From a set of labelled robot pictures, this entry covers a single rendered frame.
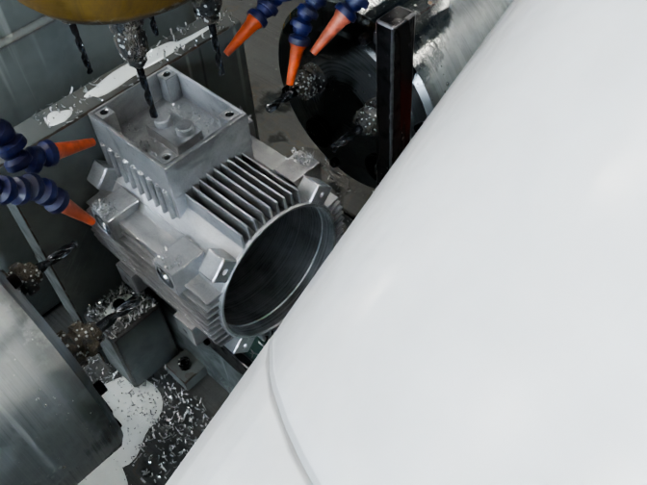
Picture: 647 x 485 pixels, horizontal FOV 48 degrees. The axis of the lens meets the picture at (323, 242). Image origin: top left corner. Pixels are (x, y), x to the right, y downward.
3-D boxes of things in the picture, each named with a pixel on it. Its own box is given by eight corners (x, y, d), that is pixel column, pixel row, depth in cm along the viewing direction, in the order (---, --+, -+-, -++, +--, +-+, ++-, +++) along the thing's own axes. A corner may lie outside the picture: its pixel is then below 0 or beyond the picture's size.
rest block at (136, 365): (108, 362, 92) (78, 307, 83) (151, 326, 95) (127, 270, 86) (136, 390, 90) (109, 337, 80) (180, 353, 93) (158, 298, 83)
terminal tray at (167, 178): (105, 168, 75) (84, 114, 70) (185, 116, 80) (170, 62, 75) (178, 225, 70) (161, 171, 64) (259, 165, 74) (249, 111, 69)
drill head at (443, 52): (240, 172, 97) (206, 4, 77) (433, 32, 114) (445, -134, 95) (384, 270, 85) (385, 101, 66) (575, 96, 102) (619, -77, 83)
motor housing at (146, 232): (114, 281, 85) (59, 164, 71) (234, 191, 94) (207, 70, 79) (226, 382, 76) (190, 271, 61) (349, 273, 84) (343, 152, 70)
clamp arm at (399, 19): (371, 223, 79) (368, 16, 59) (389, 207, 80) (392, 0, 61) (396, 239, 77) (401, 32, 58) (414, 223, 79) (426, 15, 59)
